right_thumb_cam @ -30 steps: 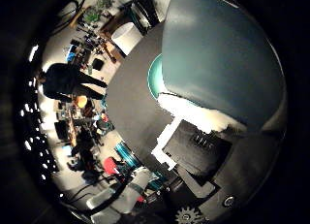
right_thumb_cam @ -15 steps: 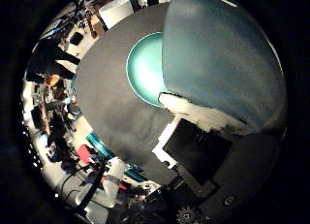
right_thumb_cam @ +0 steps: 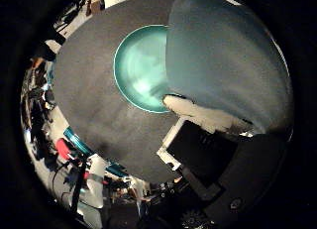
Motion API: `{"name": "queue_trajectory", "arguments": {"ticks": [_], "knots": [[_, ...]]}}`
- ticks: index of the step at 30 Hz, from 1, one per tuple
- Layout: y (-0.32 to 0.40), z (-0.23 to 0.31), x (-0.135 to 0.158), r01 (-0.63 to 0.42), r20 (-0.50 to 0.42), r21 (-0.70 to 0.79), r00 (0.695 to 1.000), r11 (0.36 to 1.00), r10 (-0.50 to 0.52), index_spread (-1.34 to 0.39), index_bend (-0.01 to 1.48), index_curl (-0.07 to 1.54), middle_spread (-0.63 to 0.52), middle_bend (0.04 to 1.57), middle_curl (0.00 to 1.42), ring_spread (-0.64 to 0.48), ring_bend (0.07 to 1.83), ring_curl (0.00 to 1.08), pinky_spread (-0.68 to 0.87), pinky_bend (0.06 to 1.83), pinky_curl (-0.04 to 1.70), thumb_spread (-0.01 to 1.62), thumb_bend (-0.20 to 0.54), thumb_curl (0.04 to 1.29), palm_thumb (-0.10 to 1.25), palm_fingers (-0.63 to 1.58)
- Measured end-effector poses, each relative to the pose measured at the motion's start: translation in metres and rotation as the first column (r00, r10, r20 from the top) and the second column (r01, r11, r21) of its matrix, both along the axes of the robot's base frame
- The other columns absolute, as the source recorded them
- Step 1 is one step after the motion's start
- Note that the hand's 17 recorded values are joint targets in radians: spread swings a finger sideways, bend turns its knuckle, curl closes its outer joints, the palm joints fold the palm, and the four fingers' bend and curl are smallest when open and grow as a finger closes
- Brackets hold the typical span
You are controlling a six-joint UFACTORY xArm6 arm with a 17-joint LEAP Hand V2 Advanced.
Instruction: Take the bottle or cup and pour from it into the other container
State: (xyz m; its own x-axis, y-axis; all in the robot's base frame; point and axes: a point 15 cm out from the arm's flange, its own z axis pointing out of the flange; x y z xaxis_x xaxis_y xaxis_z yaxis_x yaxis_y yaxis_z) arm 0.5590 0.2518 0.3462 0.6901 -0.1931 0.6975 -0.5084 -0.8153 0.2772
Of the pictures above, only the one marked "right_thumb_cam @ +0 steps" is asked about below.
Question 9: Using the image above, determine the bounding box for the light blue plastic cup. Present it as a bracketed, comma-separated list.
[164, 0, 295, 135]

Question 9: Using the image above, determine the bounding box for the black camera tripod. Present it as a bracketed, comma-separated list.
[67, 156, 92, 215]

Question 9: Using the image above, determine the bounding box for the teal round bowl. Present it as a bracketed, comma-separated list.
[113, 24, 172, 114]

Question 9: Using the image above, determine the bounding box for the red and black chair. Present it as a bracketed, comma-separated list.
[54, 138, 74, 162]

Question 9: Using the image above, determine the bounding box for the teal slotted rack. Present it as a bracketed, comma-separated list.
[62, 126, 130, 177]

